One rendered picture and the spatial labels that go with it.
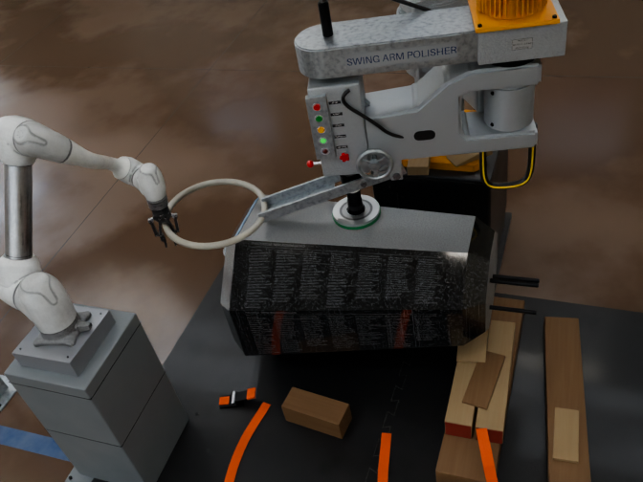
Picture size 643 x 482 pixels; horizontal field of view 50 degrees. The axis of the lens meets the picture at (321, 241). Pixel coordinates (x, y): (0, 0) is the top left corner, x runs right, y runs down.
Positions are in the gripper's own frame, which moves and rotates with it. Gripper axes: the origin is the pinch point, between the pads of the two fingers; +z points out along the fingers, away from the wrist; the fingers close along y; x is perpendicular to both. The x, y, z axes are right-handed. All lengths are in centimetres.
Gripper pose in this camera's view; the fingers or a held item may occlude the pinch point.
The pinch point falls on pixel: (169, 239)
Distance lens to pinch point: 325.4
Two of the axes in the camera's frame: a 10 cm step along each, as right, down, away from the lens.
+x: -2.2, -6.4, 7.3
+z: 0.8, 7.4, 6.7
